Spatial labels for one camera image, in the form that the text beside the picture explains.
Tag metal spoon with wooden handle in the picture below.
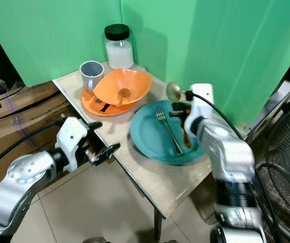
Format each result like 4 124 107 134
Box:
166 82 193 149

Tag metal fork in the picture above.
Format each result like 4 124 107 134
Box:
155 107 186 156

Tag orange plate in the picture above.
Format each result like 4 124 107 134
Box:
80 86 136 116

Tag teal plate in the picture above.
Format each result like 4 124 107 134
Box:
129 99 207 166

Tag small wooden spoon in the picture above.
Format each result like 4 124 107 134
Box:
116 88 132 108

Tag orange bowl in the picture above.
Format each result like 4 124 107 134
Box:
93 68 153 108

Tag grey mug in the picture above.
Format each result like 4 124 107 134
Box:
79 60 105 92

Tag green cloth backdrop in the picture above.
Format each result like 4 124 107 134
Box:
0 0 290 128

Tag glass jar with black lid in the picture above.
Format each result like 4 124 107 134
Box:
104 23 135 70

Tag large cardboard box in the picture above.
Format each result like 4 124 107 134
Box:
0 82 75 175

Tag dark table leg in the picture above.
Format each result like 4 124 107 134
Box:
153 208 164 241

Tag black floor fan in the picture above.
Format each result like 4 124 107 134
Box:
255 100 290 243

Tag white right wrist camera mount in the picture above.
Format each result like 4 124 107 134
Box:
187 84 216 123

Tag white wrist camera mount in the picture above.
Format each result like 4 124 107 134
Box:
56 116 91 173
187 84 216 123

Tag black utensil handle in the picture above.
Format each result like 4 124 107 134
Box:
98 102 111 113

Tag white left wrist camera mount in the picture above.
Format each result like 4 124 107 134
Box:
56 116 91 173

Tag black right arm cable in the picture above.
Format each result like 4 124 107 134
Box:
185 90 283 243

